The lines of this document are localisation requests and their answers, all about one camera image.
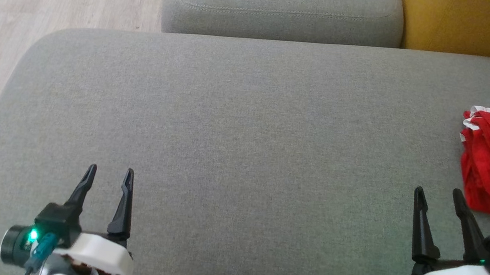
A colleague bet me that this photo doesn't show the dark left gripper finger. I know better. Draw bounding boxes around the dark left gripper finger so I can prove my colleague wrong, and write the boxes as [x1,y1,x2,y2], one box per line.
[105,166,138,249]
[61,161,98,227]

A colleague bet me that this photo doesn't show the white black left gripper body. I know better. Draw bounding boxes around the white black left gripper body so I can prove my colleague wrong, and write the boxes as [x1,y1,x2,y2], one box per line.
[51,229,138,275]

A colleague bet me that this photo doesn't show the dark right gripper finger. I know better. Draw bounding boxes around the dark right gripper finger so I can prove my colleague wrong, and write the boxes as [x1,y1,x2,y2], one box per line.
[445,189,490,265]
[407,186,448,267]

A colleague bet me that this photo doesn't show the grey sofa seat cushion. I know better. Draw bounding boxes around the grey sofa seat cushion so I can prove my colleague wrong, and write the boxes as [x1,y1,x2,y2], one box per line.
[0,1,490,275]

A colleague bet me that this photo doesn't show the yellow cushion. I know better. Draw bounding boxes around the yellow cushion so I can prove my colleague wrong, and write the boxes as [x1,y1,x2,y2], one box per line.
[393,0,490,60]

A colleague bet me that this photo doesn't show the grey sofa back cushion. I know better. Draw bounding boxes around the grey sofa back cushion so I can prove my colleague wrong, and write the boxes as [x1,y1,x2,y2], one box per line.
[159,0,407,60]

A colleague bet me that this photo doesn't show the black left cable teal plug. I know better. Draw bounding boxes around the black left cable teal plug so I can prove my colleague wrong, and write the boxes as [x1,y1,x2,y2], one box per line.
[22,229,59,275]

